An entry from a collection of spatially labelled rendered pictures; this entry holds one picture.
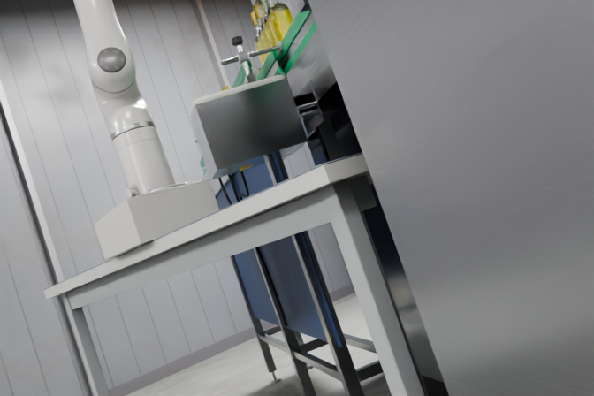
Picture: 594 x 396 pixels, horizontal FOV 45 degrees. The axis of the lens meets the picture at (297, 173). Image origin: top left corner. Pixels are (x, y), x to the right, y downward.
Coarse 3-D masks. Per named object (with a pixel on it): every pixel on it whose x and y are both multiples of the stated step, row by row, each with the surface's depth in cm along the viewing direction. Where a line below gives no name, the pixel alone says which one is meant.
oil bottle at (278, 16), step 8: (272, 8) 194; (280, 8) 194; (288, 8) 195; (272, 16) 193; (280, 16) 194; (288, 16) 194; (272, 24) 194; (280, 24) 193; (288, 24) 194; (272, 32) 197; (280, 32) 193; (280, 40) 193
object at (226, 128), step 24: (240, 96) 162; (264, 96) 163; (288, 96) 164; (312, 96) 168; (192, 120) 173; (216, 120) 160; (240, 120) 161; (264, 120) 162; (288, 120) 164; (312, 120) 174; (216, 144) 159; (240, 144) 160; (264, 144) 162; (288, 144) 163; (216, 168) 159; (240, 168) 172
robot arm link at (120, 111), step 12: (96, 96) 196; (108, 96) 192; (120, 96) 193; (132, 96) 195; (108, 108) 193; (120, 108) 187; (132, 108) 186; (144, 108) 189; (108, 120) 187; (120, 120) 184; (132, 120) 184; (144, 120) 186; (120, 132) 184
